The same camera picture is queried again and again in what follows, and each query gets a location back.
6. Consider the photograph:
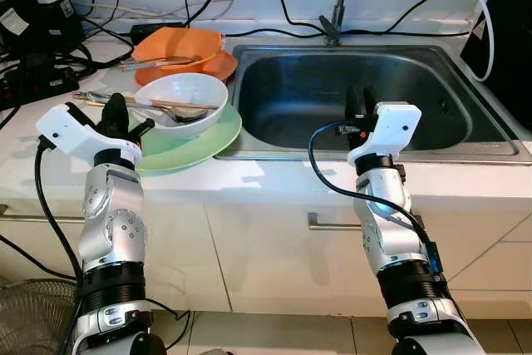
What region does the silver metal cutlery piece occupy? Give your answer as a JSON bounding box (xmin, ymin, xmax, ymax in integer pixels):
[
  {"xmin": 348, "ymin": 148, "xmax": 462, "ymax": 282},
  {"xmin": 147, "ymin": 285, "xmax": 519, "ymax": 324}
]
[{"xmin": 133, "ymin": 99, "xmax": 210, "ymax": 123}]

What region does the white bowl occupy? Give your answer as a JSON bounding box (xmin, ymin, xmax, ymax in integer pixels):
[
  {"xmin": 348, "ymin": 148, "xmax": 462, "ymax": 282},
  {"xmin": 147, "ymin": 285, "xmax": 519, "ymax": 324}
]
[{"xmin": 133, "ymin": 72, "xmax": 229, "ymax": 139}]

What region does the stainless steel kitchen sink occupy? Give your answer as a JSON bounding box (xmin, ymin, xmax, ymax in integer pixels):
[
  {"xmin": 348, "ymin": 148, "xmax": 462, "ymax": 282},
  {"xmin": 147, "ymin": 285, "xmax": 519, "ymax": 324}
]
[{"xmin": 218, "ymin": 43, "xmax": 531, "ymax": 164}]

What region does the long brown grey utensil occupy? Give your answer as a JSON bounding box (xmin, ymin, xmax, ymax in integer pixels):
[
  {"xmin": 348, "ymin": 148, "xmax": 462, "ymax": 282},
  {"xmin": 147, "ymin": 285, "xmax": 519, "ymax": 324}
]
[{"xmin": 118, "ymin": 55, "xmax": 202, "ymax": 72}]

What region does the light green plate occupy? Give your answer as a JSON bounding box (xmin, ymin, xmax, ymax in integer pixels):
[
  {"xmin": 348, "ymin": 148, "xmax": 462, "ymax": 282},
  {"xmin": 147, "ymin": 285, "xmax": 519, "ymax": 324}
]
[{"xmin": 127, "ymin": 104, "xmax": 244, "ymax": 176}]

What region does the black power strip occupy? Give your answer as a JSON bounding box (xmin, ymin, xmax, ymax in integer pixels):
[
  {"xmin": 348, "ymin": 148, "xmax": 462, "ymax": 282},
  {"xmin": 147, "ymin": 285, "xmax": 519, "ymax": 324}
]
[{"xmin": 0, "ymin": 54, "xmax": 81, "ymax": 111}]

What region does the orange bowl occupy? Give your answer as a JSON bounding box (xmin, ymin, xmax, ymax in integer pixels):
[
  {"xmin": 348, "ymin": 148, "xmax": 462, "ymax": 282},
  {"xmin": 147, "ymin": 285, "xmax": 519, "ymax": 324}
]
[{"xmin": 131, "ymin": 27, "xmax": 226, "ymax": 71}]

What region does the flat black adapter box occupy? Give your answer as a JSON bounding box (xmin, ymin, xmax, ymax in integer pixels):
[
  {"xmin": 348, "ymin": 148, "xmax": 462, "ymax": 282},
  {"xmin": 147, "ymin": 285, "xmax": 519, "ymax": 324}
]
[{"xmin": 129, "ymin": 21, "xmax": 189, "ymax": 37}]

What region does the chrome sink faucet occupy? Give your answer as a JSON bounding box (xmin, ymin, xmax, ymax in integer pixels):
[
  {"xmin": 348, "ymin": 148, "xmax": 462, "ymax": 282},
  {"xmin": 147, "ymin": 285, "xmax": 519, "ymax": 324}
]
[{"xmin": 319, "ymin": 0, "xmax": 406, "ymax": 47}]

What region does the orange plate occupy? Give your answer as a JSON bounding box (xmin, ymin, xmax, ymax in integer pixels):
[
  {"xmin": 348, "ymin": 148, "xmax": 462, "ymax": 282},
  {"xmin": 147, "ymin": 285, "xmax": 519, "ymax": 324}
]
[{"xmin": 134, "ymin": 49, "xmax": 239, "ymax": 87}]

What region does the black power adapter white label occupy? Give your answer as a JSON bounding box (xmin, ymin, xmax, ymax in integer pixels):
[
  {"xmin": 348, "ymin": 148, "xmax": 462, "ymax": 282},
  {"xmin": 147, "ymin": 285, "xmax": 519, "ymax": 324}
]
[
  {"xmin": 0, "ymin": 2, "xmax": 34, "ymax": 55},
  {"xmin": 32, "ymin": 0, "xmax": 86, "ymax": 52}
]

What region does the white cabinet door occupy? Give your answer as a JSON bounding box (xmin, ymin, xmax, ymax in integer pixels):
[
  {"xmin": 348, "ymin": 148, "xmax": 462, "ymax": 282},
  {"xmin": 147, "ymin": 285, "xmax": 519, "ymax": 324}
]
[
  {"xmin": 202, "ymin": 197, "xmax": 532, "ymax": 316},
  {"xmin": 0, "ymin": 197, "xmax": 229, "ymax": 314}
]

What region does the black water dispenser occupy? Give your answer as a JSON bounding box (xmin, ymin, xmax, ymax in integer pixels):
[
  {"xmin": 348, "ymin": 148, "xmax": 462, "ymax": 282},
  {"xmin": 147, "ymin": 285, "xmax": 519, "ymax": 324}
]
[{"xmin": 460, "ymin": 0, "xmax": 532, "ymax": 133}]

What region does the metal fan grille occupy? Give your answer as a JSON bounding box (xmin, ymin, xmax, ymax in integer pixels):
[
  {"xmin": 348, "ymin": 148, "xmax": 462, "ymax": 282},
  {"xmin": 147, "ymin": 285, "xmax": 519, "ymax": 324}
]
[{"xmin": 0, "ymin": 279, "xmax": 81, "ymax": 355}]

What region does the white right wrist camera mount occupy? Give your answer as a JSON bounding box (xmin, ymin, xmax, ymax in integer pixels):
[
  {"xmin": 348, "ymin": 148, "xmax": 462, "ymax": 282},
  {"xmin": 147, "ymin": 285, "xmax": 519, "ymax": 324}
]
[{"xmin": 347, "ymin": 102, "xmax": 422, "ymax": 166}]

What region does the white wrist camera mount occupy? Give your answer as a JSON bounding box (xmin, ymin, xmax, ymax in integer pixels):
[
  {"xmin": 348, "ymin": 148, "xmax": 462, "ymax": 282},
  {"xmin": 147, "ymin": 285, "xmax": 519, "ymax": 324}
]
[
  {"xmin": 347, "ymin": 102, "xmax": 422, "ymax": 166},
  {"xmin": 36, "ymin": 103, "xmax": 143, "ymax": 165}
]

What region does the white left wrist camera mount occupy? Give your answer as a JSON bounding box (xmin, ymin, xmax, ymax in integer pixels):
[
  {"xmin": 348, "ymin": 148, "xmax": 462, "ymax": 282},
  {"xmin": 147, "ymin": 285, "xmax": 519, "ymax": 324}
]
[{"xmin": 36, "ymin": 103, "xmax": 143, "ymax": 165}]

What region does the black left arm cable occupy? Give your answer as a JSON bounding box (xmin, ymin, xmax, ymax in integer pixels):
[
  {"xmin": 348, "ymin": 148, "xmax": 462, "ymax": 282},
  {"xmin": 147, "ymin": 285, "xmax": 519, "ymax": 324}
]
[{"xmin": 33, "ymin": 137, "xmax": 84, "ymax": 281}]

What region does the white flexible water hose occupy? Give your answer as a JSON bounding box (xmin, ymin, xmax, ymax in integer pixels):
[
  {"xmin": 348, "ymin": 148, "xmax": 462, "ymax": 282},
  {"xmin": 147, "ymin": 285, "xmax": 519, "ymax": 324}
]
[{"xmin": 439, "ymin": 0, "xmax": 498, "ymax": 83}]

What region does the black floor cable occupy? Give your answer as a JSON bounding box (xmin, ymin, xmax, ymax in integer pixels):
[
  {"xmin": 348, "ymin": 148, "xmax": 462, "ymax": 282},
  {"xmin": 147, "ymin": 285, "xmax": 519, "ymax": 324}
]
[{"xmin": 0, "ymin": 233, "xmax": 194, "ymax": 349}]

